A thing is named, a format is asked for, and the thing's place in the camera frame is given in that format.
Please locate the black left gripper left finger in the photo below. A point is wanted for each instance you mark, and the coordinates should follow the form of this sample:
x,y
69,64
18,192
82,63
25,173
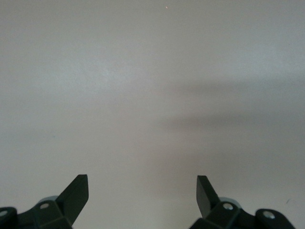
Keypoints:
x,y
69,205

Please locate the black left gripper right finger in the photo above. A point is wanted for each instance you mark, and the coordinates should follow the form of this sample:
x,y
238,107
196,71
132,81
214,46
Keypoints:
x,y
209,207

